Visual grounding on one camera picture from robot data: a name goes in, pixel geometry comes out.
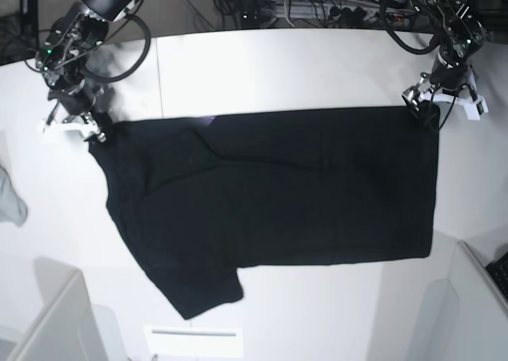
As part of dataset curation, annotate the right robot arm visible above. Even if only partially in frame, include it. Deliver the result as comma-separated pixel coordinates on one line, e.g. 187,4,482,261
34,0,152,142

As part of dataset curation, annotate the grey cloth at left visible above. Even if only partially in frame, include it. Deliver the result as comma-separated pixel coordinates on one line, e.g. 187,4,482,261
0,167,28,227

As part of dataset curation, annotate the white partition panel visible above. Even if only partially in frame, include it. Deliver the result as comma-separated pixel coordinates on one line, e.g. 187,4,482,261
6,270,109,361
416,240,508,361

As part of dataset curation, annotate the black keyboard at right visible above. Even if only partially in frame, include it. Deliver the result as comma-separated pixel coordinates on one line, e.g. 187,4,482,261
486,253,508,298

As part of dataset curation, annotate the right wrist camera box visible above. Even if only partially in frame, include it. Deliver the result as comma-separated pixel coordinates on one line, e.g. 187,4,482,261
37,120,52,140

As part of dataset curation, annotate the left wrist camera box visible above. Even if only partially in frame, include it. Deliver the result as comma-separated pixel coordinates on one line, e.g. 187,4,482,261
464,99,489,121

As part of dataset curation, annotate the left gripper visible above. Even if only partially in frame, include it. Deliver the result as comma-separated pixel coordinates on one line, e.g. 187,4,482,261
402,47,476,133

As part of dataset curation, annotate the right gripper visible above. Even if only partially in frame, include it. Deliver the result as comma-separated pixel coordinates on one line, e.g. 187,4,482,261
47,81,113,143

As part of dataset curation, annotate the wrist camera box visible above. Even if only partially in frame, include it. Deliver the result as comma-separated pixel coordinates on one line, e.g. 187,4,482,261
37,120,52,140
464,99,489,121

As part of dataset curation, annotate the white slotted plate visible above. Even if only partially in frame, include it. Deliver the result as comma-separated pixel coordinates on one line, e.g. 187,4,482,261
144,326,244,359

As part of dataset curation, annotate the black T-shirt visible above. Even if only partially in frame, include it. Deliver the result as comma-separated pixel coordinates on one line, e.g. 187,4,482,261
89,106,439,320

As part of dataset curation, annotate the white left partition panel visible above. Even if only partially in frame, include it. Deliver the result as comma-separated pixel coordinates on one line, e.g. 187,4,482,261
6,270,109,361

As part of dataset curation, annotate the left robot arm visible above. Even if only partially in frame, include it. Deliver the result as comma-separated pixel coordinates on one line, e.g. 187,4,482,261
379,0,488,133

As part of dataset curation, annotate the white right partition panel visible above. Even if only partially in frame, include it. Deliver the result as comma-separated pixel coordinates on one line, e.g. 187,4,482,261
416,240,508,361

